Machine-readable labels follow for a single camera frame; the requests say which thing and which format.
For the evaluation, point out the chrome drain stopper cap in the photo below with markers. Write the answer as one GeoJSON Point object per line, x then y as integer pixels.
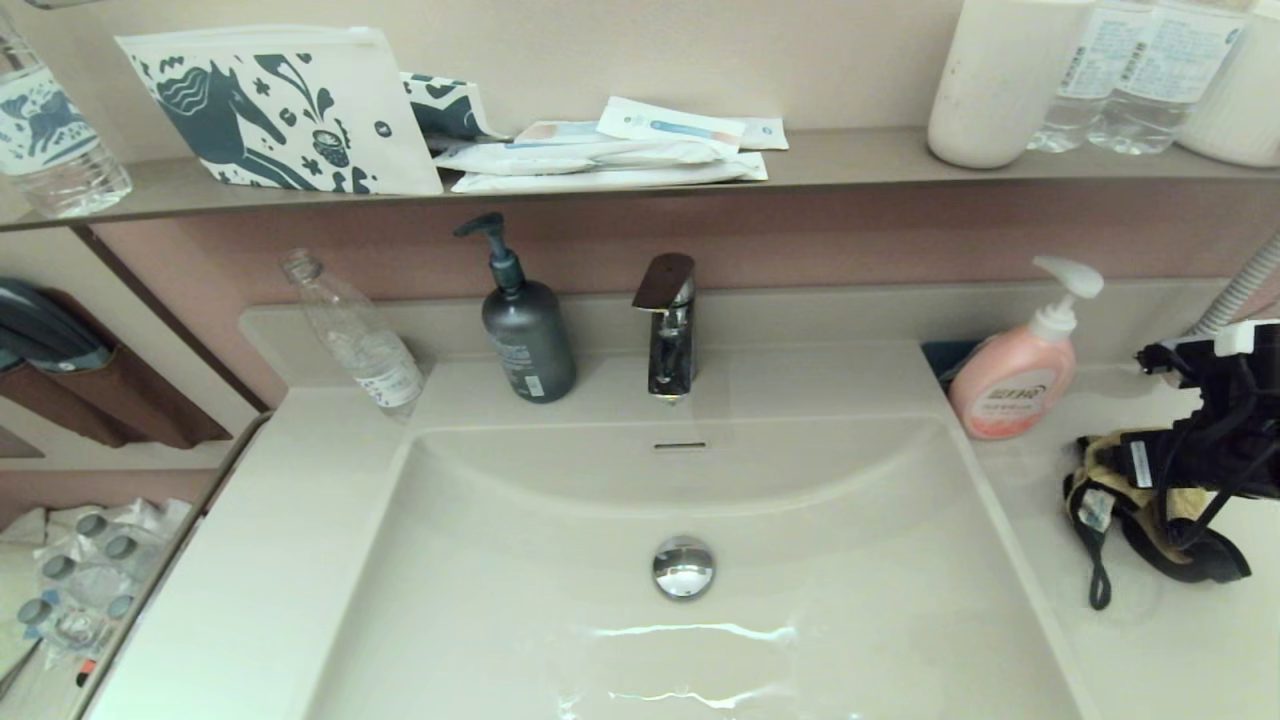
{"type": "Point", "coordinates": [684, 567]}

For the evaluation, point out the pale pink blue sachet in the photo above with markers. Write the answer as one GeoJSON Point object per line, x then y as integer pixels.
{"type": "Point", "coordinates": [556, 131]}

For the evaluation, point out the small white sachet blue logo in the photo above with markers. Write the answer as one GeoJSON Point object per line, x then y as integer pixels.
{"type": "Point", "coordinates": [767, 133]}

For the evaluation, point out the flat white plastic packet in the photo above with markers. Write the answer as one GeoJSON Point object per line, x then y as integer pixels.
{"type": "Point", "coordinates": [600, 181]}

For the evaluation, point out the ribbed white cup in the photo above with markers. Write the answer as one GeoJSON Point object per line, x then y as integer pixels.
{"type": "Point", "coordinates": [1245, 100]}

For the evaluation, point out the long white plastic packet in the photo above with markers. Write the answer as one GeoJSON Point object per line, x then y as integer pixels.
{"type": "Point", "coordinates": [560, 157]}

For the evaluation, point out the white sachet blue orange print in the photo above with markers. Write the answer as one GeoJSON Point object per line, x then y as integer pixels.
{"type": "Point", "coordinates": [672, 125]}

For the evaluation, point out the dark grey pump bottle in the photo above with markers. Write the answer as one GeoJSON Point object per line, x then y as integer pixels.
{"type": "Point", "coordinates": [528, 345]}

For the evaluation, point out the small white blue print pouch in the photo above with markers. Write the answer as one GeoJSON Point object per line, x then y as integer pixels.
{"type": "Point", "coordinates": [452, 108]}

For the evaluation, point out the clear water bottle white label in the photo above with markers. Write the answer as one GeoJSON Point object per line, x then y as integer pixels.
{"type": "Point", "coordinates": [1085, 90]}
{"type": "Point", "coordinates": [1165, 80]}

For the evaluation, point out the chrome faucet with lever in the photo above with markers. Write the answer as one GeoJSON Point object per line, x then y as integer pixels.
{"type": "Point", "coordinates": [670, 350]}

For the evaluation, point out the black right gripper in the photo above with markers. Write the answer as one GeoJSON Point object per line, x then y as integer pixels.
{"type": "Point", "coordinates": [1175, 460]}

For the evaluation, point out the white pouch blue horse print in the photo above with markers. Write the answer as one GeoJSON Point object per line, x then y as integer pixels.
{"type": "Point", "coordinates": [272, 110]}

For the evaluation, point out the plain white cup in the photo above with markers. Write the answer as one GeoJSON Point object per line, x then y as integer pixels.
{"type": "Point", "coordinates": [1000, 80]}

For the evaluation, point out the plastic wrapped bottle pack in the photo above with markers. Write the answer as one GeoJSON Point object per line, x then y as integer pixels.
{"type": "Point", "coordinates": [90, 580]}

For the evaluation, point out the pink soap pump bottle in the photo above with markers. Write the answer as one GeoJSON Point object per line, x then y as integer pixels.
{"type": "Point", "coordinates": [1010, 390]}

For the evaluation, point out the white ceramic sink basin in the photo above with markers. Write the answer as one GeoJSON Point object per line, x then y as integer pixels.
{"type": "Point", "coordinates": [850, 620]}

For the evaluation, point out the empty clear plastic bottle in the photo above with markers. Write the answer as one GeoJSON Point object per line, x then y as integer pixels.
{"type": "Point", "coordinates": [352, 333]}

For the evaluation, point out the yellow cloth black trim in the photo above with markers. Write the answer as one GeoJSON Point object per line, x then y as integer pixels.
{"type": "Point", "coordinates": [1105, 460]}

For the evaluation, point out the grey wall shelf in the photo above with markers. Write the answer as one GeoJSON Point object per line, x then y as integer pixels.
{"type": "Point", "coordinates": [850, 160]}

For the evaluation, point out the dark blue soap dish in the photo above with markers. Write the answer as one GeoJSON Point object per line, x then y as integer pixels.
{"type": "Point", "coordinates": [945, 355]}

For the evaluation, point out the water bottle blue horse label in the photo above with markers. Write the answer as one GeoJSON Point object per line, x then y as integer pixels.
{"type": "Point", "coordinates": [50, 140]}

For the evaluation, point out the dark grey hair dryer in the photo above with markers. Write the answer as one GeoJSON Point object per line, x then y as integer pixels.
{"type": "Point", "coordinates": [45, 330]}

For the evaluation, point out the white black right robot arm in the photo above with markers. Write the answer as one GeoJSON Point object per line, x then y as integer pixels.
{"type": "Point", "coordinates": [1260, 440]}

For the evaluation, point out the brown hair dryer holder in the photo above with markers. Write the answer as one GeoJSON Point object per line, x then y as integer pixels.
{"type": "Point", "coordinates": [140, 405]}

